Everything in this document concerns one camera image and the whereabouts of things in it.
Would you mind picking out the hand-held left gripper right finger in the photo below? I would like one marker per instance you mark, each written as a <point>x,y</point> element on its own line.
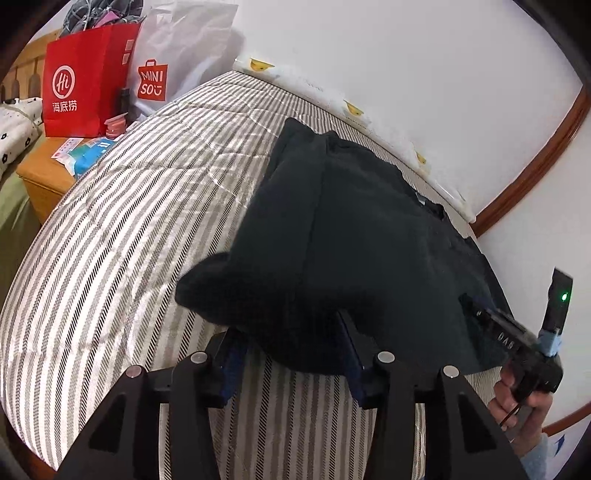
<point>354,364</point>

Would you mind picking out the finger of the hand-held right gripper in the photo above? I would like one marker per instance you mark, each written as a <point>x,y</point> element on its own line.
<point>470,307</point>

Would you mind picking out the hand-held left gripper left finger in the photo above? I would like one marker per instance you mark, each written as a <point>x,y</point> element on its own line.
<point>232,364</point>

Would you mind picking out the black sweater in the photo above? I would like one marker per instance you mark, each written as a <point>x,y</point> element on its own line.
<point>360,240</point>

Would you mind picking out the person's right forearm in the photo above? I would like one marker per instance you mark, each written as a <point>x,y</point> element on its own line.
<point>540,457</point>

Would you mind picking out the person's right hand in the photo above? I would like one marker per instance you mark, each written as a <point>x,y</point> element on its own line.
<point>503,410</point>

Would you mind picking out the brown wooden trim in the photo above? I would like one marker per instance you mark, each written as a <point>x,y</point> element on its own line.
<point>565,421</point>

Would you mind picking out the grey striped bed cover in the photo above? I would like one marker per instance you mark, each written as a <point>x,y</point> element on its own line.
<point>138,207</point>

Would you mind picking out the blue tissue packet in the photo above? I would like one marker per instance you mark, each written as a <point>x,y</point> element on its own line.
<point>90,154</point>

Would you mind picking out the green bed sheet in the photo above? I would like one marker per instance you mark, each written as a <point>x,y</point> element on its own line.
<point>14,221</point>

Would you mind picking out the wooden nightstand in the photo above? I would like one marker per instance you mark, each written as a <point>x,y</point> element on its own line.
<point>46,180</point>

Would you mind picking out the white sheet with yellow print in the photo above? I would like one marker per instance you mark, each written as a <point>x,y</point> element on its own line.
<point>323,87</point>

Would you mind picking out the pink round container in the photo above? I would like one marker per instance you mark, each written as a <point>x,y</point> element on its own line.
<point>115,127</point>

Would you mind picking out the white printed paper packet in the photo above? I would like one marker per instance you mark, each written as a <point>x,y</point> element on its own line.
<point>64,150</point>

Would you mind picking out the black bottle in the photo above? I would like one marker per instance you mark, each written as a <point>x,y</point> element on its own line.
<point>125,101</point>

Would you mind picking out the white floral pillow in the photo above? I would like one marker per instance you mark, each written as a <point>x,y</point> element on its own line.
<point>16,129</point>

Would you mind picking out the white plastic shopping bag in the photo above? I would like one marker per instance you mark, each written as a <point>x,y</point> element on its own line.
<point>184,46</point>

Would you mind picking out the red paper bag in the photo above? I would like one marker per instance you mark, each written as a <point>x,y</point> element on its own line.
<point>92,69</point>

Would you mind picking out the wooden headboard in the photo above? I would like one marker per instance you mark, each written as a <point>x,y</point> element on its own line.
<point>27,78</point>

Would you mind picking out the dark patterned cloth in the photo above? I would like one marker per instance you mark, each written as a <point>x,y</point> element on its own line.
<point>92,14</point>

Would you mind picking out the brown wooden door frame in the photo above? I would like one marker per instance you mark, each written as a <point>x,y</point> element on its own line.
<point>545,152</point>

